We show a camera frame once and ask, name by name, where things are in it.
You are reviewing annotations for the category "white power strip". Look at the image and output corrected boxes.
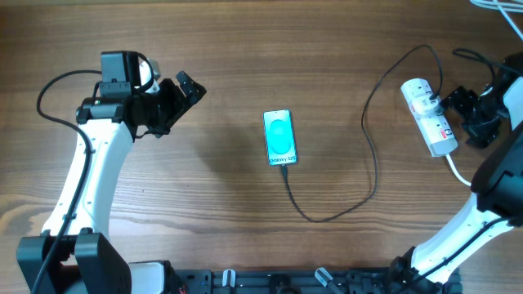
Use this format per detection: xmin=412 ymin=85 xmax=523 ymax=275
xmin=400 ymin=78 xmax=458 ymax=157

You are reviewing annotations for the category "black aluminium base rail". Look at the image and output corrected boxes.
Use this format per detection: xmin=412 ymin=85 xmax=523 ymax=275
xmin=130 ymin=261 xmax=463 ymax=294

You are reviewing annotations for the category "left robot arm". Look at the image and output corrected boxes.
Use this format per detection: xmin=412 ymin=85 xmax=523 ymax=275
xmin=16 ymin=51 xmax=206 ymax=293

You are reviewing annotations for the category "turquoise Galaxy S25 smartphone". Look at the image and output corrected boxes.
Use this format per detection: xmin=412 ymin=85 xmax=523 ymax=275
xmin=262 ymin=109 xmax=298 ymax=166

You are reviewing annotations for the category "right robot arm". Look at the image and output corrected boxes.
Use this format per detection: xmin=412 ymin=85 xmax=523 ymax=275
xmin=383 ymin=48 xmax=522 ymax=293

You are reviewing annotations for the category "white USB charger plug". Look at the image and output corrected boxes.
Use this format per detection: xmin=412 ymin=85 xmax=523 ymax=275
xmin=409 ymin=95 xmax=440 ymax=119

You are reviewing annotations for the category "black USB charging cable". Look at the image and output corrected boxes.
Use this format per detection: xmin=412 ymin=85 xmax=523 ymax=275
xmin=279 ymin=43 xmax=445 ymax=224

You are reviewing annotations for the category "white cables top right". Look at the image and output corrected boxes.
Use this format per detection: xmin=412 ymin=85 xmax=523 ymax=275
xmin=468 ymin=0 xmax=523 ymax=42

